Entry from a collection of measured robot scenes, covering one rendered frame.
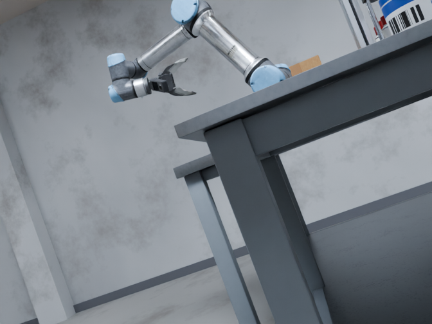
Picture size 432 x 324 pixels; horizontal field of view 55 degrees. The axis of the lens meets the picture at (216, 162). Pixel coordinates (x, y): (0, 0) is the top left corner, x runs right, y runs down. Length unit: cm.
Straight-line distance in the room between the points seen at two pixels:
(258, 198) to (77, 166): 377
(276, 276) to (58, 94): 396
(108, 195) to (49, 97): 115
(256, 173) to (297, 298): 19
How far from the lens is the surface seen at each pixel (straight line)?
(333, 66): 57
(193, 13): 159
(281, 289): 62
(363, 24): 150
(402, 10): 67
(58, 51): 451
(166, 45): 181
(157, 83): 170
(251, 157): 59
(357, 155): 381
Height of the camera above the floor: 74
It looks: 2 degrees up
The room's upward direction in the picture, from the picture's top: 21 degrees counter-clockwise
